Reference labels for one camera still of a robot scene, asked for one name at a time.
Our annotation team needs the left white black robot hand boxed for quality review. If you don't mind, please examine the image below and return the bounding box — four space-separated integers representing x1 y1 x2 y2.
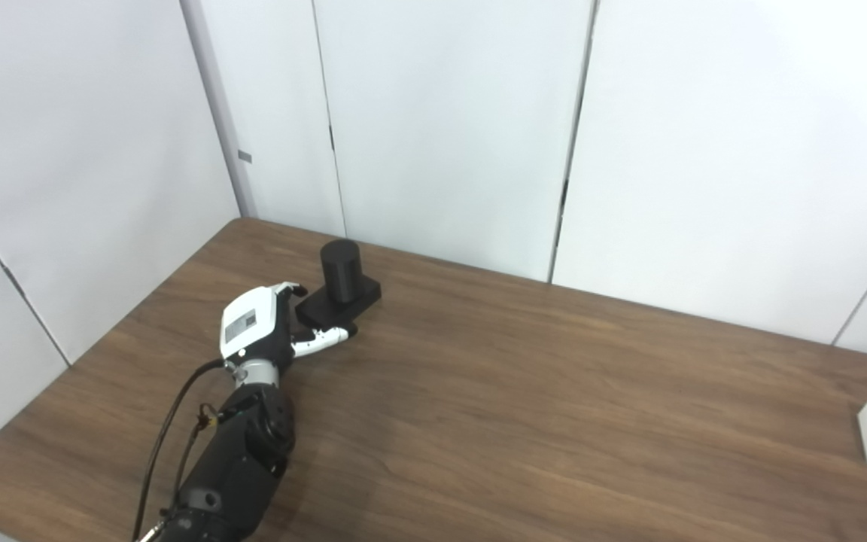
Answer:
221 282 359 368

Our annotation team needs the black peg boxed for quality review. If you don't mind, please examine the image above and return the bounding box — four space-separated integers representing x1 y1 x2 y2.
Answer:
294 239 382 332

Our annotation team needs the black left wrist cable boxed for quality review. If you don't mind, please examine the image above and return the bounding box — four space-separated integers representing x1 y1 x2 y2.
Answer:
132 359 228 542

